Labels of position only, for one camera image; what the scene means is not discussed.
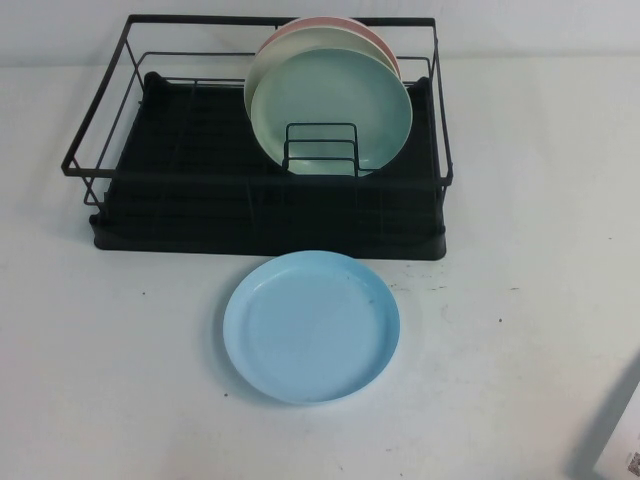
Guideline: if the black wire dish rack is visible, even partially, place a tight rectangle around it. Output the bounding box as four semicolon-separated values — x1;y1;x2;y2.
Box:
59;13;456;207

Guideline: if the mint green plate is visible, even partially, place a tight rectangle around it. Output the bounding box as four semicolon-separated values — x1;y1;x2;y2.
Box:
250;47;415;176

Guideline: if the light blue plate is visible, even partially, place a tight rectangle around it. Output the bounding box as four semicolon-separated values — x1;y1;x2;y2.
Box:
222;249;402;405

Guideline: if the pink plate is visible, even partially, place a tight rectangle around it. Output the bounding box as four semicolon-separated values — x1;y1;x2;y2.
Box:
259;16;403;81

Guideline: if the cream plate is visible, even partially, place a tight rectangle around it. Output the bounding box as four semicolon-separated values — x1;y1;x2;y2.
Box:
243;27;397;121

